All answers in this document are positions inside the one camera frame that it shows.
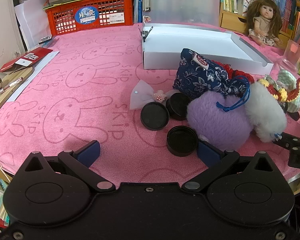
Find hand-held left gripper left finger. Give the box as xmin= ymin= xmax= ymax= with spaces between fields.
xmin=17 ymin=140 xmax=116 ymax=193

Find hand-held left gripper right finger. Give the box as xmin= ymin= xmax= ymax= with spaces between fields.
xmin=181 ymin=141 xmax=281 ymax=193

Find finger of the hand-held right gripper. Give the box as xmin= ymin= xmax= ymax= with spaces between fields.
xmin=272 ymin=132 xmax=300 ymax=153

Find purple fluffy plush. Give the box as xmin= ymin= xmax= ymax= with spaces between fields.
xmin=187 ymin=91 xmax=253 ymax=153

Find black round lid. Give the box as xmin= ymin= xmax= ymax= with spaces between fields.
xmin=165 ymin=92 xmax=192 ymax=121
xmin=166 ymin=126 xmax=198 ymax=157
xmin=140 ymin=102 xmax=170 ymax=131

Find white fluffy plush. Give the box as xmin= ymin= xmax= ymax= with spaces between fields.
xmin=244 ymin=82 xmax=287 ymax=143

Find yellow red crocheted toy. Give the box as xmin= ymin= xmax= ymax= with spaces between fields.
xmin=257 ymin=77 xmax=300 ymax=105

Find blue floral drawstring pouch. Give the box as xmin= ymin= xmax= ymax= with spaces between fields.
xmin=172 ymin=48 xmax=252 ymax=112

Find white cardboard box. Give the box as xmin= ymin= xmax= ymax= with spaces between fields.
xmin=141 ymin=23 xmax=274 ymax=76

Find pink bunny print towel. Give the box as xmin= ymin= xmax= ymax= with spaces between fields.
xmin=0 ymin=24 xmax=300 ymax=182

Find clear plastic cup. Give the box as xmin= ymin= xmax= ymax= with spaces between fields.
xmin=281 ymin=39 xmax=300 ymax=72

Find white bow hair clip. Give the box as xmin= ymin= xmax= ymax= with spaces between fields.
xmin=129 ymin=80 xmax=174 ymax=110

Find red crocheted item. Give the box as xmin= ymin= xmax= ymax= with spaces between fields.
xmin=211 ymin=60 xmax=255 ymax=83

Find white paper strip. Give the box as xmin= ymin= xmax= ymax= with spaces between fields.
xmin=6 ymin=51 xmax=60 ymax=103

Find wooden board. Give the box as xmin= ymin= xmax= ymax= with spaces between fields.
xmin=0 ymin=66 xmax=33 ymax=119

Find pen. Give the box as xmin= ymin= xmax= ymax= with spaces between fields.
xmin=0 ymin=77 xmax=23 ymax=95

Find brown haired doll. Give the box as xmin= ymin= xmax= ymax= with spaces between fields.
xmin=245 ymin=0 xmax=283 ymax=47

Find red booklet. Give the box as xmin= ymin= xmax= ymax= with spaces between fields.
xmin=0 ymin=47 xmax=53 ymax=73

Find row of colourful books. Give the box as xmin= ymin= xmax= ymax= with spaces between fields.
xmin=220 ymin=0 xmax=300 ymax=43

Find wooden desk organizer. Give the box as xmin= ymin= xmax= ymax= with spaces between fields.
xmin=219 ymin=10 xmax=294 ymax=48

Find black binder clip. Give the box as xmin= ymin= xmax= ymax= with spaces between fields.
xmin=139 ymin=26 xmax=154 ymax=43

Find red plastic crate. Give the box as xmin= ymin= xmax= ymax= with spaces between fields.
xmin=43 ymin=0 xmax=135 ymax=36

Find white paper sheets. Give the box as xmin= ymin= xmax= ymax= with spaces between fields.
xmin=14 ymin=0 xmax=53 ymax=52

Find translucent plastic folder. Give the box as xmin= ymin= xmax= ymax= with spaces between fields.
xmin=141 ymin=0 xmax=220 ymax=28

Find row of blue books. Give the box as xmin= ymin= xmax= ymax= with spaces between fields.
xmin=133 ymin=0 xmax=143 ymax=25

